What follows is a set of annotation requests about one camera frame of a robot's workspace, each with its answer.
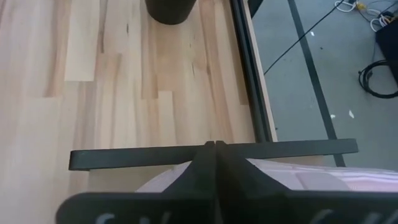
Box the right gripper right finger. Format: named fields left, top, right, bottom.
left=216, top=141, right=287, bottom=200

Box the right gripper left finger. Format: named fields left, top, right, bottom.
left=164, top=141, right=216, bottom=200

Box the wooden shelf with black legs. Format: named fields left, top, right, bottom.
left=68, top=138, right=359, bottom=194

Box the pink slide sandal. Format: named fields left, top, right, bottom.
left=136, top=158, right=398, bottom=192

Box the green plant in black pot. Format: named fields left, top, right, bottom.
left=144, top=0, right=198, bottom=26

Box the black box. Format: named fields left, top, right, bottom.
left=375, top=18, right=398, bottom=86

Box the black metal table frame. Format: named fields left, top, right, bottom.
left=229, top=0, right=278, bottom=144

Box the thin black floor cable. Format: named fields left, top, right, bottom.
left=263, top=0, right=346, bottom=76

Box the coiled black cable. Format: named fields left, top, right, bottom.
left=357, top=58, right=398, bottom=100

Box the white cable with yellow plug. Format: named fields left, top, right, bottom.
left=334, top=0, right=398, bottom=32

